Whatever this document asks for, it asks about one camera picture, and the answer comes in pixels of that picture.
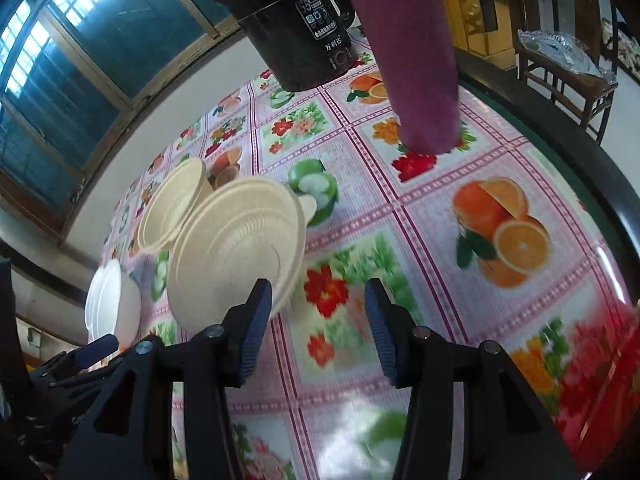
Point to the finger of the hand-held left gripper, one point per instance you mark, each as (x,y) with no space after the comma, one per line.
(95,350)

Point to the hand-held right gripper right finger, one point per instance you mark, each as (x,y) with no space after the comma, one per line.
(382,335)

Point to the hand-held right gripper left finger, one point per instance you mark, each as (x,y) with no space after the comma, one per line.
(255,332)

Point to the white disposable bowl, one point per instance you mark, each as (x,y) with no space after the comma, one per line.
(112,305)

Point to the beige disposable plate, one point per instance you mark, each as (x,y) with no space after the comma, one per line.
(235,250)

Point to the fruit and flower printed tablecloth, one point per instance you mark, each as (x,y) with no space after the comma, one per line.
(430,260)

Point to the beige disposable bowl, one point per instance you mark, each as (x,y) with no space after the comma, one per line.
(310,209)
(165,210)

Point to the round dark table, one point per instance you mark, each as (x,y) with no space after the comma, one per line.
(615,210)

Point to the purple cylinder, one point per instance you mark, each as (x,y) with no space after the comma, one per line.
(405,60)

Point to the black electric cooking pot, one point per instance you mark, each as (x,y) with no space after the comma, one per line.
(295,35)

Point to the wooden chair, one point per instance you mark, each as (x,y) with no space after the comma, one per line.
(575,82)

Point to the wooden framed window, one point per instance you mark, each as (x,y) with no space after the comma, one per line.
(125,25)

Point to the yellow wooden glass cabinet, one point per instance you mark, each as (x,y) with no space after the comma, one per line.
(470,20)

